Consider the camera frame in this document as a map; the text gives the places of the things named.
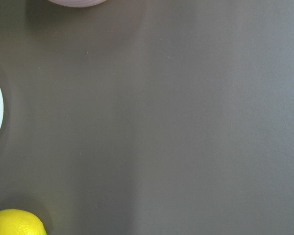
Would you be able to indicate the pink ribbed bowl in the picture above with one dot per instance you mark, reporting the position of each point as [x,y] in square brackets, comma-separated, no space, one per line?
[77,3]

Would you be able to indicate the yellow lemon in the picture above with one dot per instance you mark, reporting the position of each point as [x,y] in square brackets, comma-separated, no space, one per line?
[19,222]

